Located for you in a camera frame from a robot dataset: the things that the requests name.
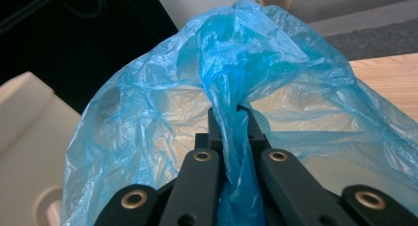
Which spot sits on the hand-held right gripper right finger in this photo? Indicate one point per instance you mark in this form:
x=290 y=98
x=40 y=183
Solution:
x=286 y=186

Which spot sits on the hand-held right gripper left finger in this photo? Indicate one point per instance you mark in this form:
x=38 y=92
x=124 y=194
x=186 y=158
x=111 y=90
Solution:
x=197 y=186

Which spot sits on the blue plastic trash bag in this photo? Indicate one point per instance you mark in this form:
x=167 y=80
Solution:
x=230 y=55

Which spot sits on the white trash bin with face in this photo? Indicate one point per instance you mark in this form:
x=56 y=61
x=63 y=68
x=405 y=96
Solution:
x=26 y=137

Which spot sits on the white partition panel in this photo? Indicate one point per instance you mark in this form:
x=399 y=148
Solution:
x=197 y=2

